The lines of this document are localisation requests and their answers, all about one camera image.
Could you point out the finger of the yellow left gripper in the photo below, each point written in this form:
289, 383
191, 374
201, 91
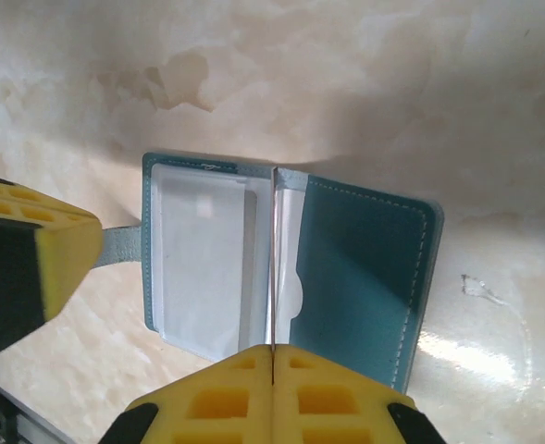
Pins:
68, 245

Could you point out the aluminium table base rail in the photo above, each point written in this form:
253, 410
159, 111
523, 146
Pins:
27, 421

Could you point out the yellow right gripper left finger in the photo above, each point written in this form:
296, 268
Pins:
235, 393

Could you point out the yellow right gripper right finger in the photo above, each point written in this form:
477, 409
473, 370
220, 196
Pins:
309, 393

